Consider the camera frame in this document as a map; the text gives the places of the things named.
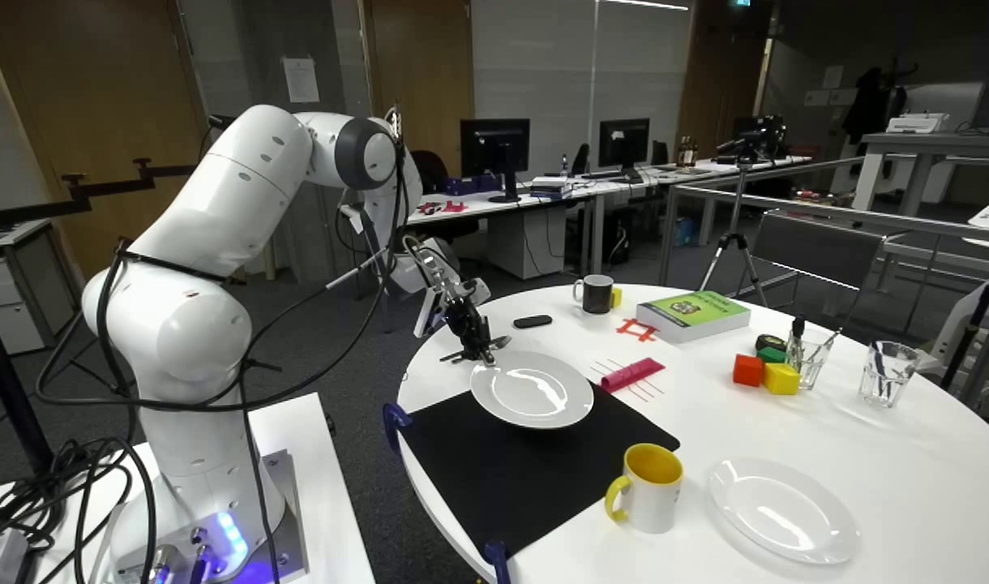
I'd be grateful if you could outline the yellow and white mug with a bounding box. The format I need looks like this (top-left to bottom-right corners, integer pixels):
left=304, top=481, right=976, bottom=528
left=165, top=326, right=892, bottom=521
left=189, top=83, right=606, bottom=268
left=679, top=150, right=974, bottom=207
left=603, top=443, right=683, bottom=531

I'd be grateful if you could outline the white ceramic plate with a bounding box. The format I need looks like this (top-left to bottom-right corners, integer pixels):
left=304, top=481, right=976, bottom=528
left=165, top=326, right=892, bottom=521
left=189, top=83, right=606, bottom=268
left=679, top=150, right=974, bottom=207
left=470, top=350, right=594, bottom=433

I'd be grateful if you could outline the orange cube block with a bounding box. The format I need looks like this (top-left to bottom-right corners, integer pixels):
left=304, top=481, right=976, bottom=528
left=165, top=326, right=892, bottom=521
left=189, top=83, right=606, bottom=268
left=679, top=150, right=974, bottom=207
left=734, top=353, right=766, bottom=388

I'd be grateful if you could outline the yellow block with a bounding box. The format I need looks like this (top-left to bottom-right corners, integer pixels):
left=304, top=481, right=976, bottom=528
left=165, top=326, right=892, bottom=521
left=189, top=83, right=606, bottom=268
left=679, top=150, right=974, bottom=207
left=762, top=364, right=800, bottom=397

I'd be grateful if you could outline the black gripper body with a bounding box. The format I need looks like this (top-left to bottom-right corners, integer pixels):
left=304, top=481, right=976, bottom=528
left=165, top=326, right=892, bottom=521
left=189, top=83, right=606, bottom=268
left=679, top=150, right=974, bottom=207
left=443, top=300, right=489, bottom=350

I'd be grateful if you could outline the clear glass plate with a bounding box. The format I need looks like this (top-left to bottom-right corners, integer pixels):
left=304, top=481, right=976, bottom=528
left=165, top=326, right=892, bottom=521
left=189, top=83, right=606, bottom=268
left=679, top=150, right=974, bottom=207
left=705, top=457, right=860, bottom=569

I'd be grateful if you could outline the green block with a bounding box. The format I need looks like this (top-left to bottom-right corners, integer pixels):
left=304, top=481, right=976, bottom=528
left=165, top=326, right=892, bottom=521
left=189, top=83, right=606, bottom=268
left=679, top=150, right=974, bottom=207
left=754, top=333, right=788, bottom=364

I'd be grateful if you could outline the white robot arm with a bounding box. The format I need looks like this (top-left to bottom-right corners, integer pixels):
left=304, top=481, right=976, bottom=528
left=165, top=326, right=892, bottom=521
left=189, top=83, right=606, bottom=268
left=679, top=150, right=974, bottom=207
left=80, top=104, right=418, bottom=549

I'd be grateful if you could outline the black placemat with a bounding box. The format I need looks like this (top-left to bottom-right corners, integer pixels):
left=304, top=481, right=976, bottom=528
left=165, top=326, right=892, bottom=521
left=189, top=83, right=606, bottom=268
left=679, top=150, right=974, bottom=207
left=398, top=382, right=681, bottom=554

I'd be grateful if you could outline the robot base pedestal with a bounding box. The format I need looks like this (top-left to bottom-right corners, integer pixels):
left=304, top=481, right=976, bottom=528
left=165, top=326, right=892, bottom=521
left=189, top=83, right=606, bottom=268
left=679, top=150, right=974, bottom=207
left=0, top=390, right=379, bottom=584

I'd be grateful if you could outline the orange plastic frame piece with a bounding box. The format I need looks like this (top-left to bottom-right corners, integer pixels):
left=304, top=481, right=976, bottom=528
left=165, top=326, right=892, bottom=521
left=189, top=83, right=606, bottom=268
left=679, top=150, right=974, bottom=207
left=615, top=319, right=656, bottom=344

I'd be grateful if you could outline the camera tripod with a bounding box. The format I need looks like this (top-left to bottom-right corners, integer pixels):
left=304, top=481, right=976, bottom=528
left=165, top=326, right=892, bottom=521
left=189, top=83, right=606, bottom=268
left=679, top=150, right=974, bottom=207
left=696, top=115, right=788, bottom=288

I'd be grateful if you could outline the computer monitor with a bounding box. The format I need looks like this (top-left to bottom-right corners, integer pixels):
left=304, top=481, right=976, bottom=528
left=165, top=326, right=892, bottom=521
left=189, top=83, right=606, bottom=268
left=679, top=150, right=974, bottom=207
left=599, top=118, right=649, bottom=173
left=461, top=118, right=527, bottom=203

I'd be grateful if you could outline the white round table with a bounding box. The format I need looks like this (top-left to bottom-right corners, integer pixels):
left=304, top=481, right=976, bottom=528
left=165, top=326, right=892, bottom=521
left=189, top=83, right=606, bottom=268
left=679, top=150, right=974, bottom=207
left=392, top=282, right=989, bottom=584

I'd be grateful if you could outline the black mug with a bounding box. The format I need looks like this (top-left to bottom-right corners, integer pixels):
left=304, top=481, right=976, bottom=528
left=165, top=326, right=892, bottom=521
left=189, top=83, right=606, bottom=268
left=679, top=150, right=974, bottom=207
left=573, top=272, right=614, bottom=316

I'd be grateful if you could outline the green book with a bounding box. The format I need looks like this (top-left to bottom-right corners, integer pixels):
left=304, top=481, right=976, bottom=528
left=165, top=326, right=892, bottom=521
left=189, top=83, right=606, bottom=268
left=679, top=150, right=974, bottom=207
left=635, top=291, right=748, bottom=344

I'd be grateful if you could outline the clear empty glass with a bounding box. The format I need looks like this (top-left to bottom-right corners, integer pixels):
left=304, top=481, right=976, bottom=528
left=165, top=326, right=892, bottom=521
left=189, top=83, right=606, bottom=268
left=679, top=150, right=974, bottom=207
left=860, top=342, right=917, bottom=410

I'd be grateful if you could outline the clear glass with pens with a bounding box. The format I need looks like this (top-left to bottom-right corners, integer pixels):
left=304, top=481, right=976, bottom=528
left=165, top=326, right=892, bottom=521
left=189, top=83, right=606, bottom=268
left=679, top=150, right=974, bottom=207
left=783, top=319, right=833, bottom=393

